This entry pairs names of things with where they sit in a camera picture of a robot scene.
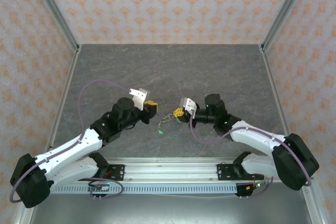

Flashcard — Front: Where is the grey metal sheet tray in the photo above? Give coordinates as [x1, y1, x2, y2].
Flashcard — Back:
[28, 194, 313, 224]

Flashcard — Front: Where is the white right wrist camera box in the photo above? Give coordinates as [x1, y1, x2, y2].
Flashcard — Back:
[180, 97, 198, 116]

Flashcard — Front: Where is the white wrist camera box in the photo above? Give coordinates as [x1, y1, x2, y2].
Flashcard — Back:
[180, 97, 198, 116]
[129, 88, 151, 111]

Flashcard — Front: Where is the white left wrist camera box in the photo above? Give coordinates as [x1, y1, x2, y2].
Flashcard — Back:
[129, 88, 151, 111]

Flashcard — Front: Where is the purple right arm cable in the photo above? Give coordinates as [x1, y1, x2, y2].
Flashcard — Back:
[189, 110, 313, 199]

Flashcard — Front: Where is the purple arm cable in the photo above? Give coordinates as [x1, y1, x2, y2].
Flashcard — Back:
[189, 110, 313, 199]
[9, 79, 132, 203]

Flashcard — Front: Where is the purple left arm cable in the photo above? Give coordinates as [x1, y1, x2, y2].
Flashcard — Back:
[9, 79, 132, 203]

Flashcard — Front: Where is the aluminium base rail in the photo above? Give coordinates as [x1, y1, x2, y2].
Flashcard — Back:
[49, 157, 315, 183]

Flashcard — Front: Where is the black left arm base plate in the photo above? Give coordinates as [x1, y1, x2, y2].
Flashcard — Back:
[99, 164, 125, 182]

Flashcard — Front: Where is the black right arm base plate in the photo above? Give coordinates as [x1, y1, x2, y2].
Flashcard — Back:
[217, 163, 263, 182]

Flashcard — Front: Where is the aluminium table side rail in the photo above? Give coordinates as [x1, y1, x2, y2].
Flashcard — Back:
[259, 45, 299, 162]
[40, 45, 82, 162]

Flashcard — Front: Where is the slotted grey cable duct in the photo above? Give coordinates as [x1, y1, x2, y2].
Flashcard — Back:
[51, 184, 238, 195]

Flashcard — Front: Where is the controller board with wires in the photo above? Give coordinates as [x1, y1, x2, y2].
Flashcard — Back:
[88, 175, 111, 192]
[245, 173, 271, 192]

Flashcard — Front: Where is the aluminium frame post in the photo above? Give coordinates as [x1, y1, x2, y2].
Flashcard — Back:
[258, 0, 313, 51]
[27, 0, 81, 51]

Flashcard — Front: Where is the aluminium frame leg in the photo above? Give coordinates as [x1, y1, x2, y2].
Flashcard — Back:
[300, 182, 326, 224]

